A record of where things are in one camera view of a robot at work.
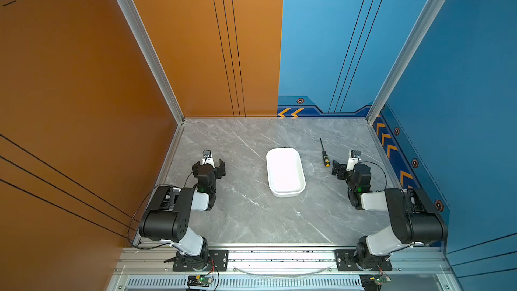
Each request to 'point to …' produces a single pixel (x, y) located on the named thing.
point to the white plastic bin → (285, 172)
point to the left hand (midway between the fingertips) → (209, 159)
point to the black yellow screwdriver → (324, 155)
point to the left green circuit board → (197, 280)
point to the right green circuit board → (373, 282)
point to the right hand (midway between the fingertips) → (343, 161)
